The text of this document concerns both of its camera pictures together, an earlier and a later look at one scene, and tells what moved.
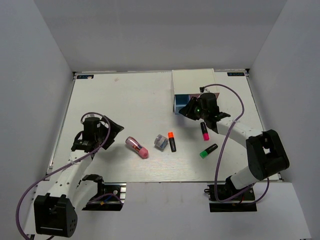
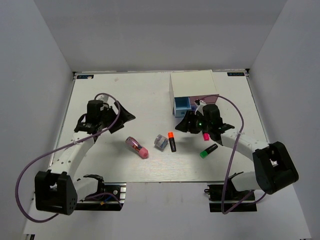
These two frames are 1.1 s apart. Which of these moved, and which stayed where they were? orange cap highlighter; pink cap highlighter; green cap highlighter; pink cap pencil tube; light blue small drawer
Moved: light blue small drawer
Stayed: pink cap highlighter; orange cap highlighter; green cap highlighter; pink cap pencil tube
